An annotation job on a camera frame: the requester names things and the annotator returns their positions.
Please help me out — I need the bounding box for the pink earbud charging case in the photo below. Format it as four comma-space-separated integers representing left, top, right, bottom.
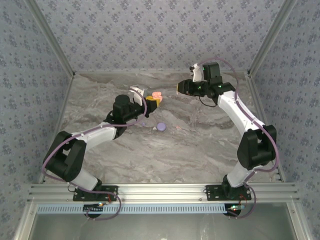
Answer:
151, 90, 164, 102

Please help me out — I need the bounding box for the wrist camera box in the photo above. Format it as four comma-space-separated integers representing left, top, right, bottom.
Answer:
129, 86, 147, 104
189, 63, 205, 82

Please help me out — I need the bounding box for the perforated pale cable duct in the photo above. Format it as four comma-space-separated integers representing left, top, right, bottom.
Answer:
36, 203, 232, 215

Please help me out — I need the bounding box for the aluminium frame post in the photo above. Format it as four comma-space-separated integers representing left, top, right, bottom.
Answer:
246, 0, 300, 77
24, 0, 76, 77

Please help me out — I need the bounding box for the aluminium table side rail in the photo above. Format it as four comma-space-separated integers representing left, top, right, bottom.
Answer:
38, 73, 76, 185
245, 72, 287, 183

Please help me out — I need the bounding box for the long aluminium base rail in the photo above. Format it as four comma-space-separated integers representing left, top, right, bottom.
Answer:
27, 183, 300, 203

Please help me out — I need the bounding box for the aluminium lower frame bar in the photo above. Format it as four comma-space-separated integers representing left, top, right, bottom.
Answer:
286, 202, 311, 240
13, 202, 38, 240

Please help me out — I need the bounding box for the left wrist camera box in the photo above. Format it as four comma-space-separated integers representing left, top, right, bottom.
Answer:
129, 86, 147, 104

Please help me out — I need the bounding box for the grey metal panel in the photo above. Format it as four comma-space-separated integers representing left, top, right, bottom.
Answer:
31, 213, 297, 240

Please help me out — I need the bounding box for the black controller board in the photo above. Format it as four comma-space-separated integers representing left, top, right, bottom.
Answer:
83, 202, 105, 216
225, 203, 247, 217

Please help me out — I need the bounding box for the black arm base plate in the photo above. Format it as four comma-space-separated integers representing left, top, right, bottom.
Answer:
205, 184, 252, 202
72, 185, 119, 202

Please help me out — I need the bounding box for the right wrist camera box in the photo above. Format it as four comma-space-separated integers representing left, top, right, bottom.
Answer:
189, 63, 205, 82

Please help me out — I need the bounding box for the purple cable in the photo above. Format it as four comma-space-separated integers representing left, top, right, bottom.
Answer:
199, 57, 280, 220
41, 96, 148, 222

